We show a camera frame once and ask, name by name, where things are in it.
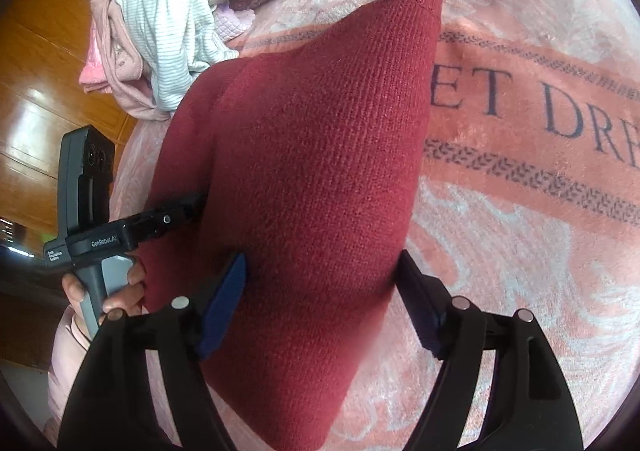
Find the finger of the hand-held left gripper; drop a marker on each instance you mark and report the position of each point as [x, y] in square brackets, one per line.
[160, 221]

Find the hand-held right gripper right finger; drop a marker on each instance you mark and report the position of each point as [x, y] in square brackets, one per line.
[420, 306]

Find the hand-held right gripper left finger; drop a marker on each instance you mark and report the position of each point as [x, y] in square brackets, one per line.
[225, 301]

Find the dark red knit sweater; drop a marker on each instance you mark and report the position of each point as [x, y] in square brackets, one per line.
[310, 156]

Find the person's left forearm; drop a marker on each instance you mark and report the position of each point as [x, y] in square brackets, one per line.
[65, 356]

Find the person's left hand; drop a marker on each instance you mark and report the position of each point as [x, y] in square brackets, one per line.
[127, 298]

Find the dark furniture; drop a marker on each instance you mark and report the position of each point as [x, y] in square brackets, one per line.
[20, 256]

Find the bright pink garment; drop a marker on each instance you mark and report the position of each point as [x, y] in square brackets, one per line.
[92, 73]

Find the pink printed blanket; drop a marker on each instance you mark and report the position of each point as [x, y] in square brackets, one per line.
[500, 231]

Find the pale pink sweater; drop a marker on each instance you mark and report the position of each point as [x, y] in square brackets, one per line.
[120, 61]

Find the white striped ribbed garment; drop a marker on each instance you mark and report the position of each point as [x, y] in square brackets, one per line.
[160, 31]

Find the lilac quilted garment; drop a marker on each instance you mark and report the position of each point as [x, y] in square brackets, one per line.
[235, 21]

